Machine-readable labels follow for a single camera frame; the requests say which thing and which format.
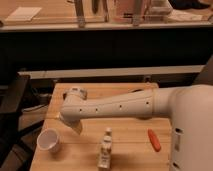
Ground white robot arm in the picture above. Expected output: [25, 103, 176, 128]
[59, 84, 213, 171]

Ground small white bottle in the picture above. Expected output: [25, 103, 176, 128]
[97, 127, 112, 171]

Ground black chair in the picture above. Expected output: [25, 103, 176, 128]
[0, 75, 30, 167]

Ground white book on floor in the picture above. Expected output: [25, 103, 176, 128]
[5, 7, 41, 22]

